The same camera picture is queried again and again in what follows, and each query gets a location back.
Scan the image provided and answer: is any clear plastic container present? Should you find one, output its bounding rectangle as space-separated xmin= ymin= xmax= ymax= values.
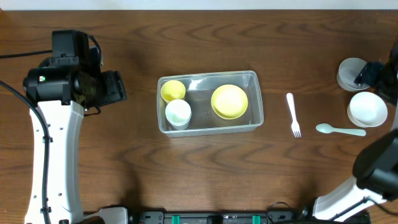
xmin=157 ymin=70 xmax=264 ymax=138

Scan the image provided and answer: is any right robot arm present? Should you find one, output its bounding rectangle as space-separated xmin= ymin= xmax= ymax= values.
xmin=302 ymin=43 xmax=397 ymax=223

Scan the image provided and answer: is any white plastic cup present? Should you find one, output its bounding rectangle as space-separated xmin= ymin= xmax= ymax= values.
xmin=165 ymin=100 xmax=192 ymax=127

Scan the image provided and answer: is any white plastic bowl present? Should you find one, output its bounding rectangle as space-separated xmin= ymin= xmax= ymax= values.
xmin=347 ymin=91 xmax=388 ymax=128

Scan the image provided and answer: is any pink plastic fork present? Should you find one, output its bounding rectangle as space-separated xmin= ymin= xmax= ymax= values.
xmin=286 ymin=93 xmax=301 ymax=138

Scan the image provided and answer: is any yellow plastic bowl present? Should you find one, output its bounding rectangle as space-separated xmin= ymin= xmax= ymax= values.
xmin=211 ymin=85 xmax=249 ymax=120

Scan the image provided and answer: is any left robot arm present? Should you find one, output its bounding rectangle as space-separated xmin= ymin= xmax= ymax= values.
xmin=23 ymin=30 xmax=127 ymax=223

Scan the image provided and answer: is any grey plastic bowl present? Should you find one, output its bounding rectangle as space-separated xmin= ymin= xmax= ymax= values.
xmin=336 ymin=58 xmax=369 ymax=92

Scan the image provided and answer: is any mint green plastic spoon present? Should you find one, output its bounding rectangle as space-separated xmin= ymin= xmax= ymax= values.
xmin=316 ymin=123 xmax=366 ymax=136

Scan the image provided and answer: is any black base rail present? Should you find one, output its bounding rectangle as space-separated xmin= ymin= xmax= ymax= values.
xmin=130 ymin=210 xmax=296 ymax=224

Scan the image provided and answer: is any grey plastic cup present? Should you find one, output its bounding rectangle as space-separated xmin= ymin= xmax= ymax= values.
xmin=172 ymin=121 xmax=190 ymax=130

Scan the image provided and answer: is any yellow plastic cup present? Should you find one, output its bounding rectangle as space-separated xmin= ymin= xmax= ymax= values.
xmin=160 ymin=80 xmax=186 ymax=103

